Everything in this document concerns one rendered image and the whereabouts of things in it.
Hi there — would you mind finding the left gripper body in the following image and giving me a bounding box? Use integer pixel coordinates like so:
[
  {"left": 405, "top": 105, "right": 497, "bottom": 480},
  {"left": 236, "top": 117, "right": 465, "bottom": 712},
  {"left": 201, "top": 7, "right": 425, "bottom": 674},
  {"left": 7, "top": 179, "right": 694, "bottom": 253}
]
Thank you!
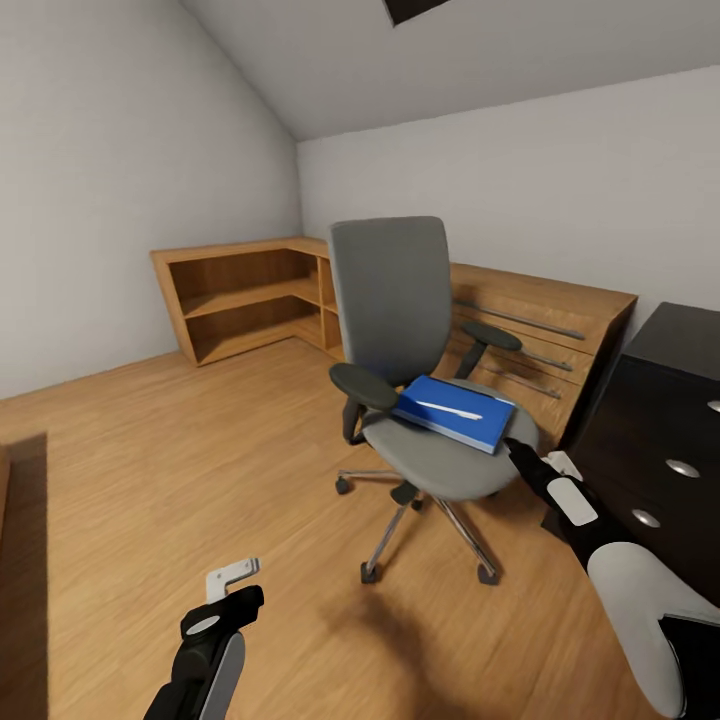
[{"left": 186, "top": 585, "right": 258, "bottom": 631}]

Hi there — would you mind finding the pen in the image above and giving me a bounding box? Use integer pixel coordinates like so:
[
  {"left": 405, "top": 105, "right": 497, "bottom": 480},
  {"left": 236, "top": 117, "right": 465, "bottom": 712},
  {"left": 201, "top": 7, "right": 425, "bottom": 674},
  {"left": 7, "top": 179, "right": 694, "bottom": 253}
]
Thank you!
[{"left": 418, "top": 400, "right": 478, "bottom": 418}]

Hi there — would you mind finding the swivel chair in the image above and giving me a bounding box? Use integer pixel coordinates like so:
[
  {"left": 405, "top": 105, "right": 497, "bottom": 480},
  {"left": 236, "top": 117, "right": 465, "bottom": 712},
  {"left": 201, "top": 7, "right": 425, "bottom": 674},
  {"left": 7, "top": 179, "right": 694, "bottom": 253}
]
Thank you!
[{"left": 325, "top": 215, "right": 540, "bottom": 586}]

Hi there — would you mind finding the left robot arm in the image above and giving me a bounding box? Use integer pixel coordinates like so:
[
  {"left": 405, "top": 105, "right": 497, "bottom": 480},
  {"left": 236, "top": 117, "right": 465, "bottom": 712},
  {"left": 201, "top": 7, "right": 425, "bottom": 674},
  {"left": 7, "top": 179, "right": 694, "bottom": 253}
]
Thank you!
[{"left": 143, "top": 557, "right": 264, "bottom": 720}]

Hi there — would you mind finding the folder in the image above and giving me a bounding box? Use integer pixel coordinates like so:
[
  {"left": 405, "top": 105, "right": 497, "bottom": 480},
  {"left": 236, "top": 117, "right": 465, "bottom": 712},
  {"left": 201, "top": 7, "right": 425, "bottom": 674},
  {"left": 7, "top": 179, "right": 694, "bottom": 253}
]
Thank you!
[{"left": 391, "top": 375, "right": 513, "bottom": 453}]

